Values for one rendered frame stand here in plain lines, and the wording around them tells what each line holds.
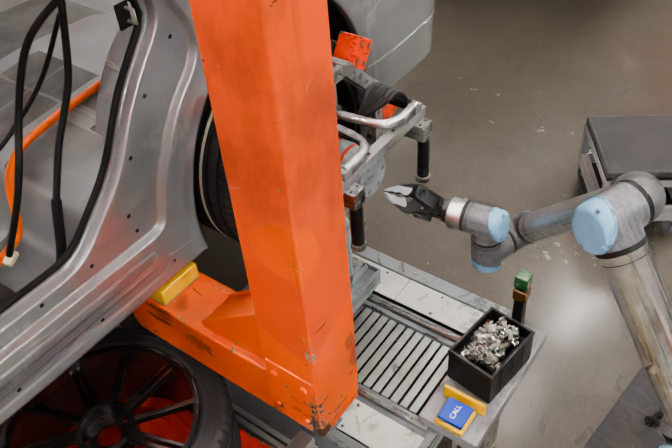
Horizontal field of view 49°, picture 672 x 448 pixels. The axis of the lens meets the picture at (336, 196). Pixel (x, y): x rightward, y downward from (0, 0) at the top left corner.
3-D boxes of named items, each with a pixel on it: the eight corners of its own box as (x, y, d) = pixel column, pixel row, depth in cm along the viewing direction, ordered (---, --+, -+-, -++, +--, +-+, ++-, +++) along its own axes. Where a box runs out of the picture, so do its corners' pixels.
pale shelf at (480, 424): (492, 315, 221) (493, 309, 219) (546, 340, 213) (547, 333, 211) (418, 421, 195) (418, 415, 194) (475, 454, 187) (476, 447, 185)
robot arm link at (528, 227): (674, 151, 165) (517, 208, 229) (635, 175, 161) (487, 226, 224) (699, 197, 165) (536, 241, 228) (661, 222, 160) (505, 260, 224)
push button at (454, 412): (450, 400, 195) (450, 395, 194) (473, 413, 192) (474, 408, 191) (436, 420, 191) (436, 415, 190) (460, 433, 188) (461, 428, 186)
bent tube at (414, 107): (365, 91, 217) (363, 60, 210) (421, 110, 208) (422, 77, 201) (329, 121, 207) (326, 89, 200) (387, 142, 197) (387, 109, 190)
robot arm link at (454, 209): (456, 225, 208) (467, 194, 210) (440, 220, 210) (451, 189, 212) (462, 234, 216) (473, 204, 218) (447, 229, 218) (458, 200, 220)
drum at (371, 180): (329, 159, 226) (326, 121, 217) (388, 182, 216) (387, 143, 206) (301, 184, 217) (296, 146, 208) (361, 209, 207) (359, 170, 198)
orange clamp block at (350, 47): (343, 64, 215) (351, 34, 214) (365, 71, 212) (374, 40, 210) (330, 61, 209) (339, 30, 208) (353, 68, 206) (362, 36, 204)
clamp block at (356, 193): (338, 189, 196) (336, 173, 192) (366, 200, 192) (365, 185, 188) (326, 200, 193) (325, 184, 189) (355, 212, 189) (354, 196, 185)
